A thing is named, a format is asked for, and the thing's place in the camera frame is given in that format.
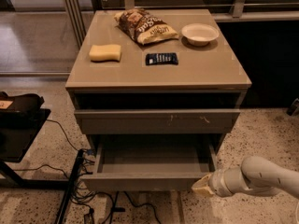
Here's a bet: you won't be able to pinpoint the grey drawer cabinet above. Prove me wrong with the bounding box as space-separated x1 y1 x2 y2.
66 11 251 148

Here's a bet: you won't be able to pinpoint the black snack bar wrapper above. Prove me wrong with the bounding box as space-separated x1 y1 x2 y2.
146 53 178 65

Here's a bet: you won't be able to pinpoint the brown chip bag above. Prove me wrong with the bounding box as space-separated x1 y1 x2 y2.
114 8 178 45

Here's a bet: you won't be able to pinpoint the black side table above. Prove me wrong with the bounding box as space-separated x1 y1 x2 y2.
0 108 83 224

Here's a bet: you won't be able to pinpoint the yellow sponge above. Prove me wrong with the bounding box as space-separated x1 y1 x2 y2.
89 44 121 62

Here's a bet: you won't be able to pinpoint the black bag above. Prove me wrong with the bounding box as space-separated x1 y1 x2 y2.
0 91 44 116

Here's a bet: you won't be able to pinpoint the white bowl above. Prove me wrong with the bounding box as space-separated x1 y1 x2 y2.
181 23 219 47

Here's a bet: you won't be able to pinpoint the grey top drawer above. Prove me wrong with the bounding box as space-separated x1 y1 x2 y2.
75 109 240 134

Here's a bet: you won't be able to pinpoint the black floor cables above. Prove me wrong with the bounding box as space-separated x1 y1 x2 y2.
12 119 163 224

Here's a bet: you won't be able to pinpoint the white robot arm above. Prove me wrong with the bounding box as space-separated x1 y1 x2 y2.
192 156 299 199

